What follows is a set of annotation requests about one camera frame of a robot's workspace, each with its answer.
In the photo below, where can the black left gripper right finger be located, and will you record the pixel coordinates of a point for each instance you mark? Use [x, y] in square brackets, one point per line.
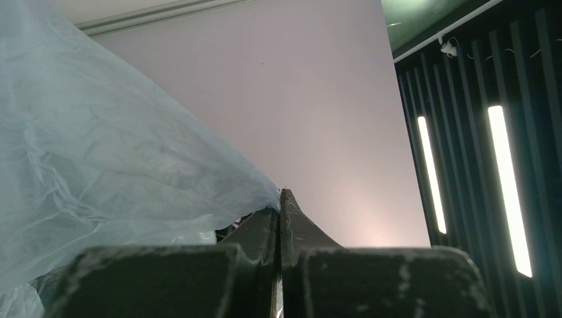
[321, 278]

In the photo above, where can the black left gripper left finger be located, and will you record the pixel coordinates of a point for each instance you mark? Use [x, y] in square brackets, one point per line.
[234, 278]

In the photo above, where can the blue plastic trash bag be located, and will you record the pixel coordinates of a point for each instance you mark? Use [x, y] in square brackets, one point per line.
[94, 153]

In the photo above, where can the ceiling light panel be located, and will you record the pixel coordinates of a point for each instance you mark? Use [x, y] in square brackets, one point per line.
[509, 190]

